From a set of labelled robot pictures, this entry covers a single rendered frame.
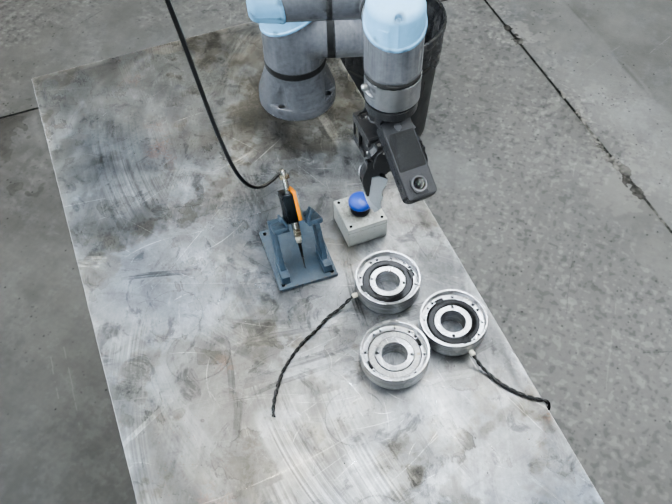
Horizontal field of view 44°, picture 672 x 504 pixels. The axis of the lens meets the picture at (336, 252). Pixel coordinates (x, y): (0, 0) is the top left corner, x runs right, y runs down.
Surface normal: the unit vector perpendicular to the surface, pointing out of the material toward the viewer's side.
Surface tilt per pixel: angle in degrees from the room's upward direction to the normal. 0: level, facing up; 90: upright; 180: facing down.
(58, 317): 0
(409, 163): 32
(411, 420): 0
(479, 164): 0
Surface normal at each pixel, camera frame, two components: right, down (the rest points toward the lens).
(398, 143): 0.22, -0.13
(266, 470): -0.02, -0.59
